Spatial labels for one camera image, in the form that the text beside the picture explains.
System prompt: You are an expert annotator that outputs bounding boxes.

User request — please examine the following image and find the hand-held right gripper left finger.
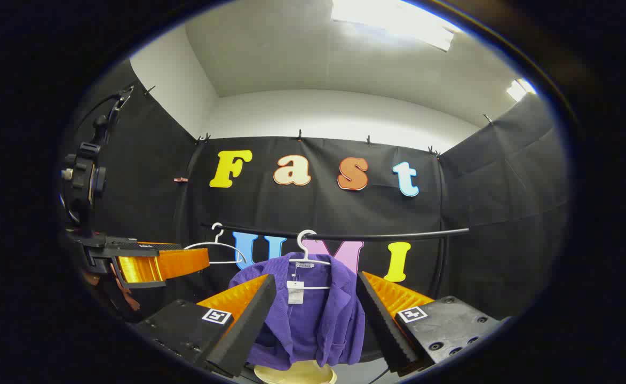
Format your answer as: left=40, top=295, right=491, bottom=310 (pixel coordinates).
left=131, top=274, right=277, bottom=378

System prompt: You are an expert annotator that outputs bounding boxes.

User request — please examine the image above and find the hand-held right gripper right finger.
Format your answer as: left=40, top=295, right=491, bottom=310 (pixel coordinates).
left=356, top=271, right=505, bottom=377

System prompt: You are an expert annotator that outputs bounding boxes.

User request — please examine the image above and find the purple corduroy jacket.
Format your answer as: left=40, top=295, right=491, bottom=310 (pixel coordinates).
left=229, top=252, right=367, bottom=370

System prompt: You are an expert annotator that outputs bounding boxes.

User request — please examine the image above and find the cream laundry hamper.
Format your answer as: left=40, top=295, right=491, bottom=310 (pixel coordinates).
left=253, top=360, right=338, bottom=384

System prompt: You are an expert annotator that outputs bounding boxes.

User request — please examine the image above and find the white clothes hanger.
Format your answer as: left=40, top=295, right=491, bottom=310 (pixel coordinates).
left=289, top=229, right=334, bottom=291
left=184, top=222, right=247, bottom=266

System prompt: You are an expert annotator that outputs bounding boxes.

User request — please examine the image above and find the black clothes rack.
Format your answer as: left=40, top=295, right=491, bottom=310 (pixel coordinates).
left=201, top=223, right=471, bottom=299

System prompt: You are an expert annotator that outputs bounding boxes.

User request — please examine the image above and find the black backdrop cloth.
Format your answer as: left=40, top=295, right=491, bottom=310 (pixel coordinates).
left=59, top=59, right=569, bottom=369

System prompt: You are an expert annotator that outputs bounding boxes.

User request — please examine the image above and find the small ceiling light panel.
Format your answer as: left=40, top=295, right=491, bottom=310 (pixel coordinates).
left=506, top=78, right=537, bottom=102

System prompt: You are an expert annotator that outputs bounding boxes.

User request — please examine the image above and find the large ceiling light panel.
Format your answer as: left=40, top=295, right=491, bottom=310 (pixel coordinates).
left=331, top=0, right=455, bottom=52

